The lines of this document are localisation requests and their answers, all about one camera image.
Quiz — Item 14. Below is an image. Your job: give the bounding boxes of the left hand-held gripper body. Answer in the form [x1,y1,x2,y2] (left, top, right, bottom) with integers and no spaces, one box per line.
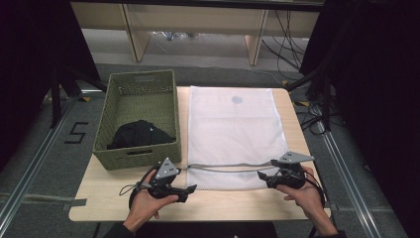
[146,157,186,200]

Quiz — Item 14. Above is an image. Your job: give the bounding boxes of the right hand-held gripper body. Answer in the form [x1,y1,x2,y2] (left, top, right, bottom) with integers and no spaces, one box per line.
[266,151,315,190]

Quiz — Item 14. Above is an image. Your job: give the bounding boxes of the black cloth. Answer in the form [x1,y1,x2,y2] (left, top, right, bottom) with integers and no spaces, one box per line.
[106,119,177,151]

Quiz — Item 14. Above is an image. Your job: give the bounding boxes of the white mesh laundry bag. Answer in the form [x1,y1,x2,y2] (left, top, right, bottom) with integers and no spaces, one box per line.
[185,85,292,192]

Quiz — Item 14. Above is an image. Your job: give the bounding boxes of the green woven basket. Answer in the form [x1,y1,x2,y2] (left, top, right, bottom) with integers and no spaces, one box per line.
[92,68,183,172]

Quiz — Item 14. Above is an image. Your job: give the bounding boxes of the person's right hand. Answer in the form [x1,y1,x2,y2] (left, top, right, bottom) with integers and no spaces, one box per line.
[276,166,327,221]

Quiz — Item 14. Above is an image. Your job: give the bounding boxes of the person's left hand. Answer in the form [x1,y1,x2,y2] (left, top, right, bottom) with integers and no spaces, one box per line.
[126,171,179,231]

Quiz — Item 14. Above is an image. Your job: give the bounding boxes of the black metal stand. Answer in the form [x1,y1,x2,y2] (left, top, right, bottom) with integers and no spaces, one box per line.
[284,67,333,133]
[49,63,109,129]

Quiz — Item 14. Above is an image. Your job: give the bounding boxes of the black curtain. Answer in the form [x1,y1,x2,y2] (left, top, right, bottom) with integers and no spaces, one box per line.
[0,0,102,173]
[298,0,420,238]

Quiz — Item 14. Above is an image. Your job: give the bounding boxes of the clear plastic bag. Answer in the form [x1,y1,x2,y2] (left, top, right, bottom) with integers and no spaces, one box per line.
[153,31,200,42]

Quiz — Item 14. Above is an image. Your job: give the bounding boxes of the light wooden desk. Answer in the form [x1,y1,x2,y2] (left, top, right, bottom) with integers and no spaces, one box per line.
[69,1,324,66]

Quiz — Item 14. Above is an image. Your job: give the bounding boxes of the right hand-held gripper cable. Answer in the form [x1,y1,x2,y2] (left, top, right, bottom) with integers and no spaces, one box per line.
[301,172,329,207]

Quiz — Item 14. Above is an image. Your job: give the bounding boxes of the black floor cables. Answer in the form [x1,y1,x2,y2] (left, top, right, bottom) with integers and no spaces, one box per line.
[294,98,335,137]

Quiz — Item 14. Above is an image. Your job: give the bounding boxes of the aluminium floor rail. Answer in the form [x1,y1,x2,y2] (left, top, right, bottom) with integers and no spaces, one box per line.
[0,94,77,233]
[316,121,384,238]

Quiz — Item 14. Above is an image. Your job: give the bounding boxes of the white floor cable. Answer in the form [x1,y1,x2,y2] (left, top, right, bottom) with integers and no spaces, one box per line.
[243,66,285,85]

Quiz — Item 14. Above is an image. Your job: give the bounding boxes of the hanging black cables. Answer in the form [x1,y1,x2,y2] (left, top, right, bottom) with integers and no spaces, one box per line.
[261,9,307,72]

